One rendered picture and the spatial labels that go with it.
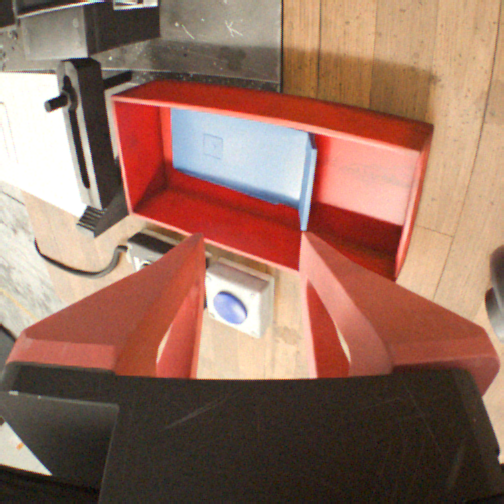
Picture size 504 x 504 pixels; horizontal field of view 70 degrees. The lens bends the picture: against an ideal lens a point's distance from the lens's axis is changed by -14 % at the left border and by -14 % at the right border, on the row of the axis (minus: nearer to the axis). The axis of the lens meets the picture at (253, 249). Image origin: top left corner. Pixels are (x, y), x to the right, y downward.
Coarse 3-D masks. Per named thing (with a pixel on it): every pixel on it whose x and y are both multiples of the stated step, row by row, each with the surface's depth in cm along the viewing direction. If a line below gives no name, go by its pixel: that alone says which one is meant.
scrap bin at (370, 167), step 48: (144, 96) 31; (192, 96) 30; (240, 96) 29; (288, 96) 29; (144, 144) 37; (336, 144) 30; (384, 144) 22; (144, 192) 39; (192, 192) 41; (240, 192) 37; (336, 192) 32; (384, 192) 30; (240, 240) 34; (288, 240) 34; (336, 240) 34; (384, 240) 32
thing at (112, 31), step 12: (108, 0) 26; (96, 12) 26; (108, 12) 27; (120, 12) 28; (132, 12) 29; (144, 12) 30; (156, 12) 31; (96, 24) 27; (108, 24) 28; (120, 24) 29; (132, 24) 30; (144, 24) 31; (156, 24) 32; (96, 36) 27; (108, 36) 28; (120, 36) 29; (132, 36) 30; (144, 36) 31; (156, 36) 32; (108, 48) 29
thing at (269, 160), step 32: (192, 128) 36; (224, 128) 34; (256, 128) 32; (288, 128) 31; (192, 160) 38; (224, 160) 36; (256, 160) 34; (288, 160) 33; (256, 192) 36; (288, 192) 34
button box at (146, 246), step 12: (144, 228) 49; (36, 240) 76; (132, 240) 47; (144, 240) 47; (156, 240) 47; (168, 240) 47; (120, 252) 54; (132, 252) 48; (144, 252) 46; (156, 252) 45; (60, 264) 68; (132, 264) 49; (84, 276) 64; (96, 276) 61; (204, 300) 46
